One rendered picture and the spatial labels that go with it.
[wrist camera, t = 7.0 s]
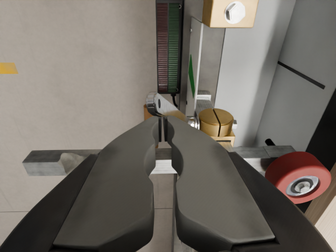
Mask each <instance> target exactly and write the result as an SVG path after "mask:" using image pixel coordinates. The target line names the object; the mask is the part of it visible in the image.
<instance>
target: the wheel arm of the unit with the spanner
mask: <svg viewBox="0 0 336 252"><path fill-rule="evenodd" d="M233 149H234V151H235V152H236V153H238V154H239V155H240V156H241V157H242V158H243V159H244V160H246V161H247V162H248V163H249V164H250V165H251V166H252V167H254V168H255V169H256V170H257V171H258V172H266V170H267V168H268V166H269V165H270V164H271V163H272V162H273V161H274V160H275V159H277V158H279V157H280V156H282V155H285V154H288V153H292V152H296V150H295V149H294V148H293V147H292V146H291V145H269V146H255V147H233ZM101 150H102V149H66V150H32V151H31V152H30V153H29V154H28V156H27V157H26V158H25V159H24V160H23V162H22V164H23V166H24V168H25V170H26V172H27V174H28V176H67V175H68V174H66V173H65V170H64V168H62V167H60V166H59V165H58V163H57V162H58V161H59V160H60V159H61V155H62V153H73V154H75V155H76V154H77V155H79V156H88V155H89V154H93V153H94V154H96V155H97V154H98V153H99V152H100V151H101ZM150 174H177V172H176V171H175V170H174V169H173V167H172V148H155V168H154V170H153V171H152V172H151V173H150Z"/></svg>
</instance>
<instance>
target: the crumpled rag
mask: <svg viewBox="0 0 336 252"><path fill-rule="evenodd" d="M89 155H90V154H89ZM89 155H87V156H80V155H78V154H74V153H71V152H70V153H62V154H61V157H60V159H59V161H58V162H57V164H58V165H59V166H60V167H62V168H64V171H65V173H66V174H67V175H68V174H70V173H71V172H72V171H73V170H74V169H75V168H76V167H77V166H78V165H79V164H80V163H81V162H82V161H84V160H85V159H86V158H87V157H88V156H89Z"/></svg>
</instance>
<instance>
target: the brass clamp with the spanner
mask: <svg viewBox="0 0 336 252"><path fill-rule="evenodd" d="M198 117H199V130H200V131H202V132H204V133H205V134H207V135H209V136H210V137H211V138H213V139H214V140H215V141H217V142H228V141H230V143H231V145H232V147H233V146H234V142H235V138H236V136H235V134H234V133H233V131H232V130H233V129H236V128H237V120H234V117H233V116H232V115H231V114H230V113H229V112H228V111H226V110H223V109H219V108H213V109H212V108H207V109H204V110H202V111H201V112H200V113H199V115H198Z"/></svg>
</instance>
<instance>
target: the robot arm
mask: <svg viewBox="0 0 336 252"><path fill-rule="evenodd" d="M163 130H164V141H165V142H167V143H168V144H169V145H170V146H171V166H172V168H173V169H174V170H175V171H176V172H177V174H178V176H179V179H178V180H177V182H176V185H175V209H174V213H175V222H176V232H177V236H178V238H179V239H180V240H181V241H182V242H183V243H184V244H186V245H187V246H189V247H191V248H192V249H194V250H196V251H197V252H334V251H333V249H332V248H331V246H330V245H329V244H328V242H327V241H326V240H325V238H324V237H323V236H322V234H321V233H320V232H319V231H318V229H317V228H316V227H315V226H314V224H313V223H312V222H311V221H310V220H309V219H308V218H307V216H306V215H305V214H304V213H303V212H302V211H301V210H300V209H299V208H298V207H297V206H296V205H295V204H294V203H293V202H292V201H291V200H290V199H289V198H288V197H287V196H286V195H284V194H283V193H282V192H281V191H280V190H279V189H278V188H276V187H275V186H274V185H273V184H272V183H271V182H270V181H268V180H267V179H266V178H265V177H264V176H263V175H262V174H260V173H259V172H258V171H257V170H256V169H255V168H254V167H252V166H251V165H250V164H249V163H248V162H247V161H246V160H244V159H243V158H242V157H241V156H240V155H239V154H238V153H236V152H235V151H234V152H228V151H227V150H226V149H225V148H224V147H223V146H222V145H221V144H219V143H218V142H217V141H216V140H214V139H213V138H212V137H210V136H209V135H207V134H206V133H204V132H202V131H201V130H199V129H197V128H195V127H193V126H192V125H190V124H188V123H186V122H184V121H182V120H181V119H179V118H177V117H175V116H173V115H167V116H163ZM159 142H162V117H159V116H152V117H150V118H148V119H146V120H145V121H143V122H141V123H140V124H138V125H136V126H134V127H133V128H131V129H129V130H127V131H126V132H124V133H122V134H121V135H119V136H118V137H117V138H115V139H114V140H112V141H111V142H110V143H109V144H107V145H106V146H105V147H104V148H103V149H102V150H101V151H100V152H99V153H98V154H90V155H89V156H88V157H87V158H86V159H85V160H84V161H82V162H81V163H80V164H79V165H78V166H77V167H76V168H75V169H74V170H73V171H72V172H71V173H69V174H68V175H67V176H66V177H65V178H64V179H63V180H62V181H61V182H60V183H59V184H58V185H56V186H55V187H54V188H53V189H52V190H51V191H50V192H49V193H48V194H47V195H46V196H45V197H43V198H42V199H41V200H40V201H39V202H38V203H37V204H36V205H35V206H34V207H33V208H32V209H31V210H30V211H29V212H28V213H27V214H26V215H25V217H24V218H23V219H22V220H21V221H20V222H19V223H18V224H17V226H16V227H15V228H14V229H13V230H12V232H11V233H10V234H9V235H8V237H7V238H6V239H5V241H4V242H3V243H2V245H1V246H0V252H137V251H138V250H140V249H141V248H142V247H144V246H145V245H147V244H148V243H149V242H150V241H151V239H152V237H153V233H154V217H155V207H154V185H153V182H152V181H151V180H150V178H149V175H150V174H151V172H152V171H153V170H154V169H155V167H156V150H155V147H156V146H157V145H158V144H159Z"/></svg>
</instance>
